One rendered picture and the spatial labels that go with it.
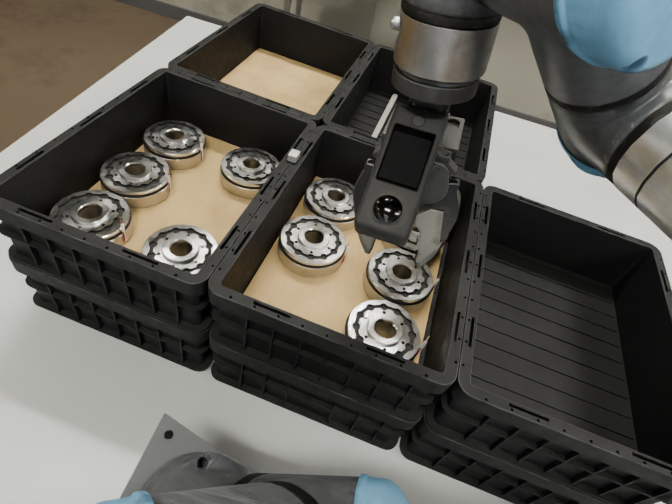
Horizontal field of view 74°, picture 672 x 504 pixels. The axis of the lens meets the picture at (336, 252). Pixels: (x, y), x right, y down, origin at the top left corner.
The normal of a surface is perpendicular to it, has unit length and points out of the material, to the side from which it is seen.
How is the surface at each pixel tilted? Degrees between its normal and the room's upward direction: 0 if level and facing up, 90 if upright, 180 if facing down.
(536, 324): 0
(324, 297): 0
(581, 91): 126
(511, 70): 90
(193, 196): 0
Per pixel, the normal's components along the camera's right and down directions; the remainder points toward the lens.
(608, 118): -0.16, 0.94
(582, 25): -0.80, 0.59
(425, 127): -0.07, -0.22
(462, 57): 0.16, 0.71
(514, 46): -0.22, 0.69
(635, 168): -0.93, 0.19
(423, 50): -0.58, 0.55
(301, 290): 0.20, -0.65
